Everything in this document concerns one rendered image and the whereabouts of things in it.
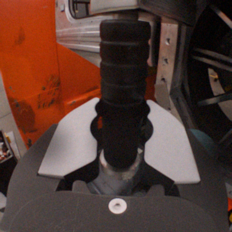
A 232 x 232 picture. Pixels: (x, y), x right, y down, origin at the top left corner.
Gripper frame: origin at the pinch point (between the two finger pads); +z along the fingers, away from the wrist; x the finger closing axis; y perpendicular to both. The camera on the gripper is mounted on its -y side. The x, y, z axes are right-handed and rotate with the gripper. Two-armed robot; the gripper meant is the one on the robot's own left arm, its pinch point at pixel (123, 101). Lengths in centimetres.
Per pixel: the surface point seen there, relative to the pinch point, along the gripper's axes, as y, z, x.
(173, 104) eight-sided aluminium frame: 9.2, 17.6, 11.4
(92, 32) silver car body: -4, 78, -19
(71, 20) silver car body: -15, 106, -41
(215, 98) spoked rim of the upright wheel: 7.7, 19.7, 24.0
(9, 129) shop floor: 83, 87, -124
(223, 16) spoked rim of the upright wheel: -13.4, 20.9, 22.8
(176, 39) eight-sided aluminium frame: -5.0, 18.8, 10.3
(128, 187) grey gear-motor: 43.9, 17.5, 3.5
